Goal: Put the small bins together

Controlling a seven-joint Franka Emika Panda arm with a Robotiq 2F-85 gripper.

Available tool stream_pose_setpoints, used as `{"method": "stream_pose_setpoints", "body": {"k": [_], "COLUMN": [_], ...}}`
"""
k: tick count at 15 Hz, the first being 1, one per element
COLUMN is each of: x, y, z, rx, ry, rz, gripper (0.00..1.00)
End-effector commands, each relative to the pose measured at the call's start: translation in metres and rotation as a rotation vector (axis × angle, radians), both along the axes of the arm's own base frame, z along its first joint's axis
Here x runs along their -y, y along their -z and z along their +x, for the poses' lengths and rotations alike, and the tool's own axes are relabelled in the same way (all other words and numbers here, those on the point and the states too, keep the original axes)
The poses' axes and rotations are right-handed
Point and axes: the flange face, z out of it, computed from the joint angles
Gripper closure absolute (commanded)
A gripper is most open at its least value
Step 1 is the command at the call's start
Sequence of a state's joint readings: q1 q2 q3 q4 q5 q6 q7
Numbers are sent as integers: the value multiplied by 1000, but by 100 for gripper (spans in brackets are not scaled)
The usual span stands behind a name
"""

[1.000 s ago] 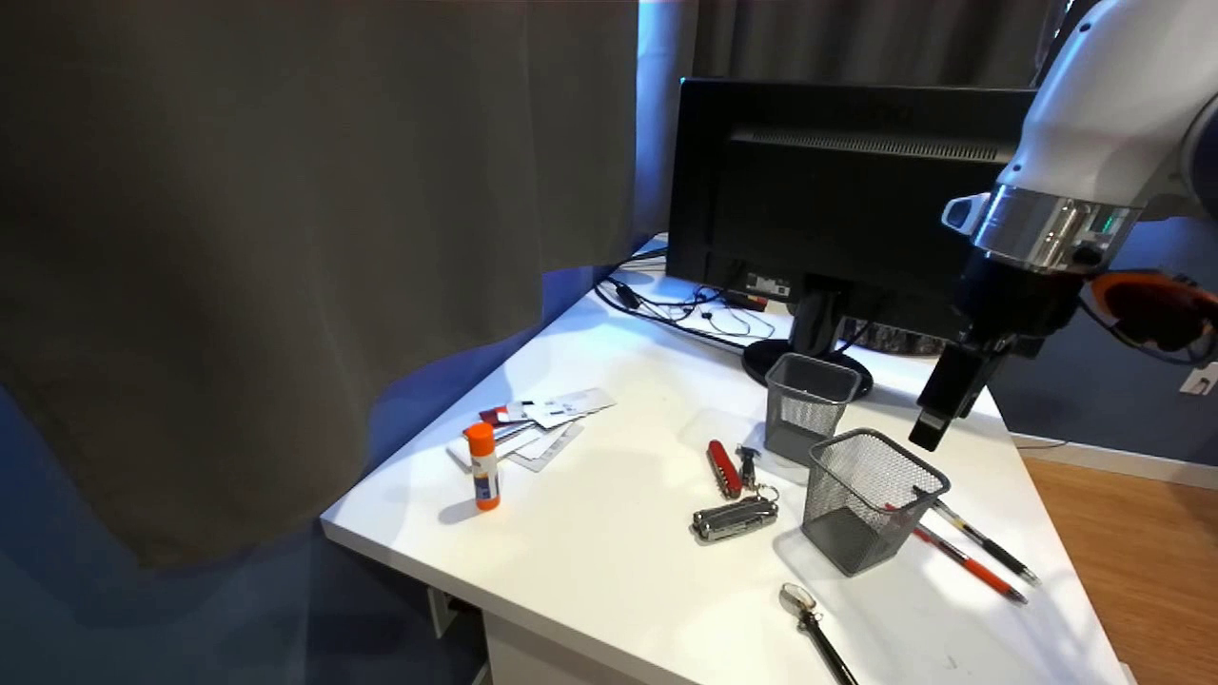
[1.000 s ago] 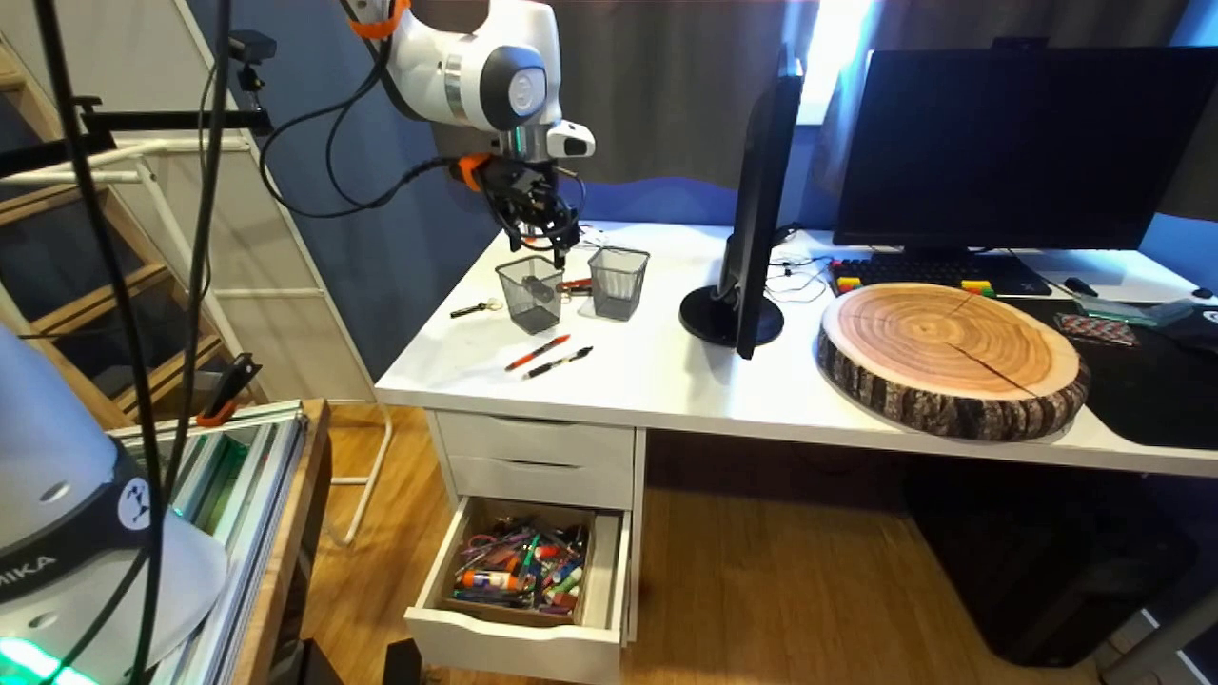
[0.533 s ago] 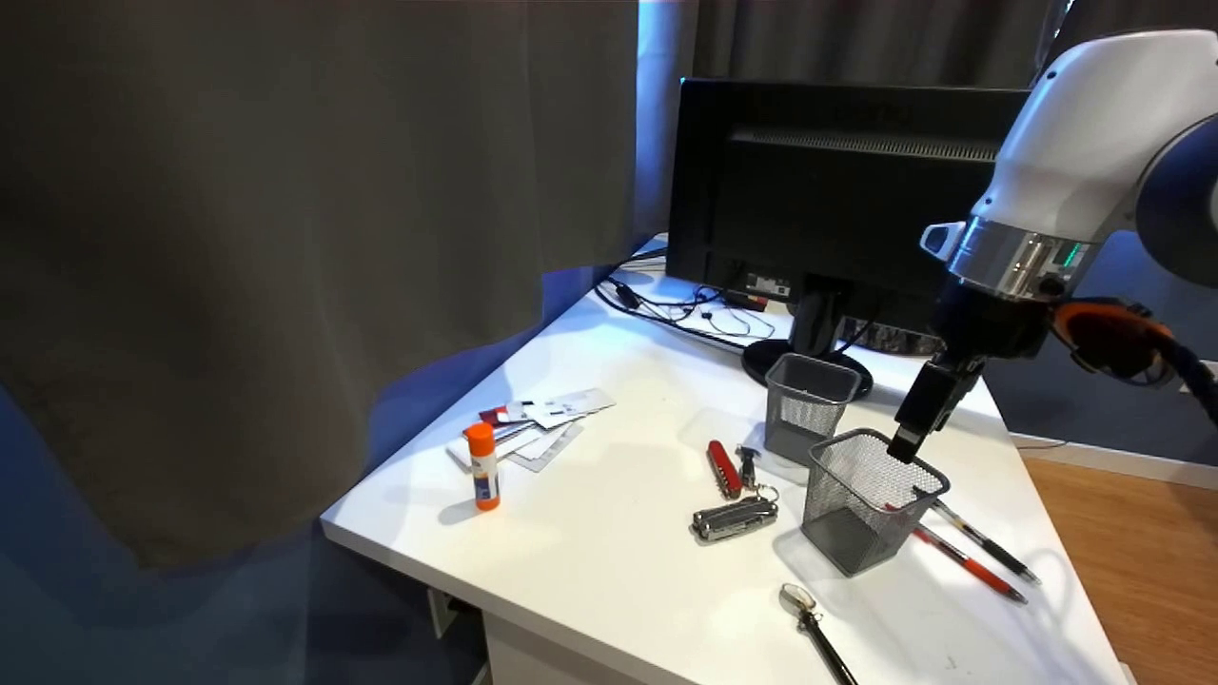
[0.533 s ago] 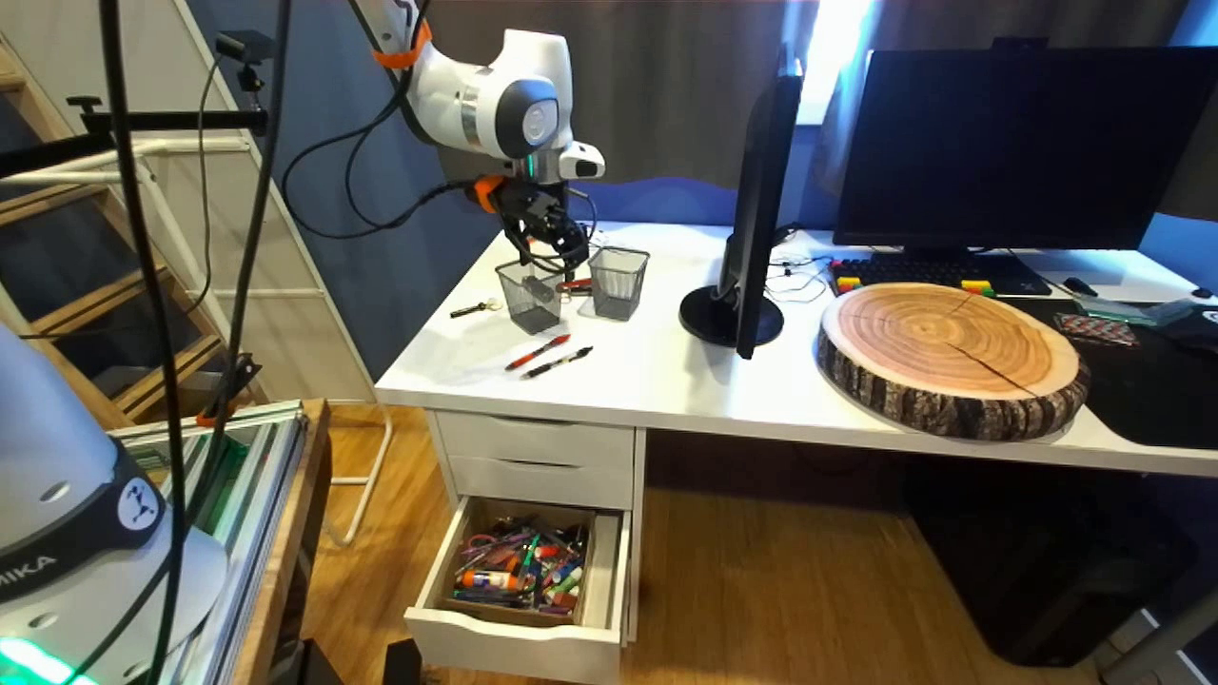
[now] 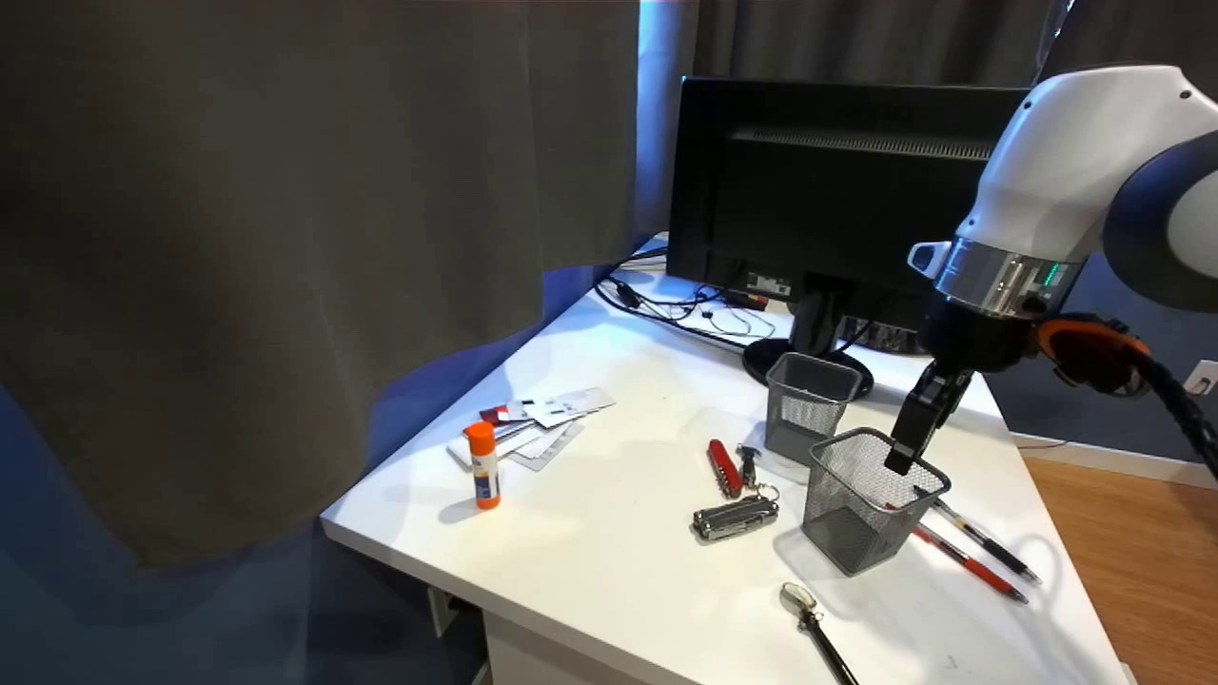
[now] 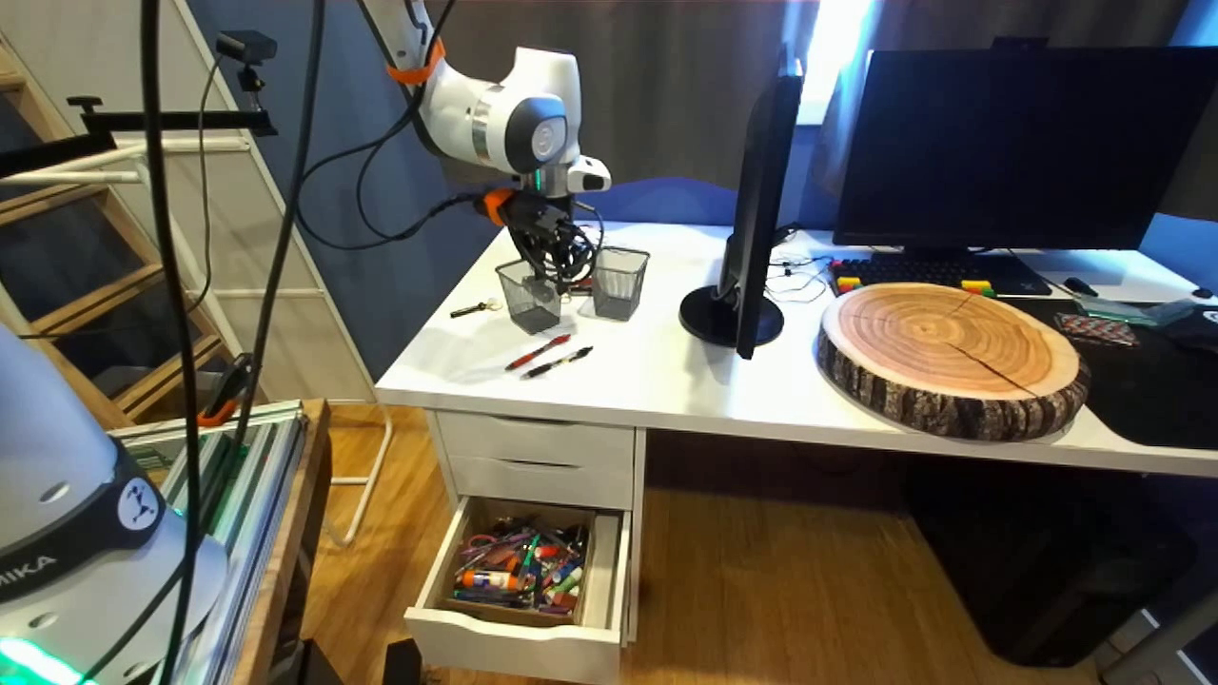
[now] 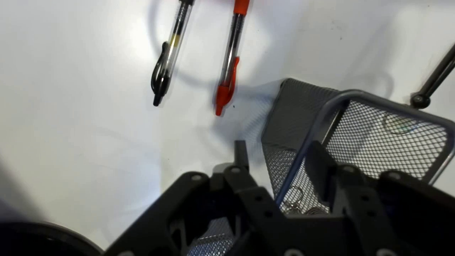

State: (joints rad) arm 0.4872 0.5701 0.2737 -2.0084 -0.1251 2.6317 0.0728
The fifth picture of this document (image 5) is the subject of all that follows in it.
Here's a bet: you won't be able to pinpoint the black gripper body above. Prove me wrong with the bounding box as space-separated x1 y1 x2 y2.
918 295 1040 379

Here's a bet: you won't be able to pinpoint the black pen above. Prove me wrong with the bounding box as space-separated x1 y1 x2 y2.
930 493 1041 587

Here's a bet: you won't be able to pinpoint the red pen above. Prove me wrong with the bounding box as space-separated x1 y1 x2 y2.
908 523 1031 604

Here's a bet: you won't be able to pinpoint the small black key fob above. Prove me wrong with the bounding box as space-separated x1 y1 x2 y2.
735 443 768 491

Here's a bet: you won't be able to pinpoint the red pocket knife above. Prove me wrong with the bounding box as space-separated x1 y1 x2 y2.
705 432 751 501

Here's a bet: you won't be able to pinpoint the grey folded multitool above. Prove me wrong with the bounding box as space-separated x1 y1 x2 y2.
690 491 785 544

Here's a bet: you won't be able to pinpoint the black monitor with round stand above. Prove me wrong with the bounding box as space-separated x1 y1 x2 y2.
662 72 1031 394

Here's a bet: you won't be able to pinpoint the white id card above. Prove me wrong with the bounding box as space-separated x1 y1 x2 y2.
518 383 621 432

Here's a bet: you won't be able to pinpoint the white paper scraps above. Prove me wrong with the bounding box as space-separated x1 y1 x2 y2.
506 421 584 476

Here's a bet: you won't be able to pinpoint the orange capped glue stick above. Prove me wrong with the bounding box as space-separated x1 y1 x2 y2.
460 417 506 514

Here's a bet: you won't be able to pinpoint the white wall outlet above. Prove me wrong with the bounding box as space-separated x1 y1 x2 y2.
1177 356 1218 399

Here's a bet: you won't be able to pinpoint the black desk cables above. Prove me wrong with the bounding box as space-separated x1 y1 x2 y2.
591 257 785 347

